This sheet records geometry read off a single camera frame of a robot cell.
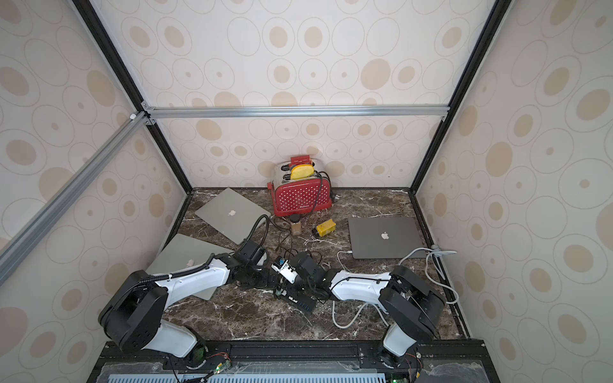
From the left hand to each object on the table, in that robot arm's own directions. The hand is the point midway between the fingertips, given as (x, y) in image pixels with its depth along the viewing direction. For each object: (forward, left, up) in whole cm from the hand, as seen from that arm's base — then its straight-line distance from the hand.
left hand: (273, 287), depth 87 cm
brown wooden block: (+24, -7, +3) cm, 25 cm away
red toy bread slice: (+49, -9, +20) cm, 53 cm away
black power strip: (-6, -8, +10) cm, 15 cm away
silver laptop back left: (+35, +23, -1) cm, 42 cm away
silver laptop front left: (+16, +40, -4) cm, 43 cm away
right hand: (-1, -4, +3) cm, 5 cm away
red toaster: (+35, -7, +11) cm, 38 cm away
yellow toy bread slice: (+43, -9, +18) cm, 48 cm away
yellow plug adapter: (+25, -20, +3) cm, 32 cm away
